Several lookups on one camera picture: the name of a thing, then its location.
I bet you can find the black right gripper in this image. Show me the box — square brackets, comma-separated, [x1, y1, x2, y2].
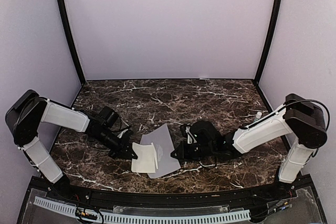
[170, 141, 215, 162]

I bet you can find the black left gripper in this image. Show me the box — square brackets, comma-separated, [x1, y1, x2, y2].
[93, 128, 138, 160]

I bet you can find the grey paper envelope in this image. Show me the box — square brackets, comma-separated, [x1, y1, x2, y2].
[140, 124, 181, 179]

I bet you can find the small white-capped glue bottle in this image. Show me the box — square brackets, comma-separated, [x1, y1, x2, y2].
[254, 111, 262, 122]

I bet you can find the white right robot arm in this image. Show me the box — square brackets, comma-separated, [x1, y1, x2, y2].
[171, 93, 330, 200]

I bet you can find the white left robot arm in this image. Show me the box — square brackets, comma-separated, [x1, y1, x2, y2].
[5, 89, 138, 201]

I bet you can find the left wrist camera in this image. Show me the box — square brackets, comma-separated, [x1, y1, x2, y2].
[117, 128, 133, 141]

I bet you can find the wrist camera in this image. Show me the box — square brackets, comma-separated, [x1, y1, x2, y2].
[117, 128, 133, 141]
[180, 124, 194, 144]

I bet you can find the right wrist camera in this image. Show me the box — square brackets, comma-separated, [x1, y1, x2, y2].
[180, 124, 194, 144]

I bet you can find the black front rail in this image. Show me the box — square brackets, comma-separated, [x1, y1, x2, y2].
[24, 176, 297, 210]

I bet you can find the white slotted cable duct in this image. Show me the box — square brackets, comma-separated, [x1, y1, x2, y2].
[34, 196, 250, 223]

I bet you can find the black left frame post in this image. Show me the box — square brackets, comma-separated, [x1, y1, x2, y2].
[57, 0, 86, 85]

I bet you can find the black frame corner post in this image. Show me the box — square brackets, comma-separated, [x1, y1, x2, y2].
[253, 0, 286, 86]

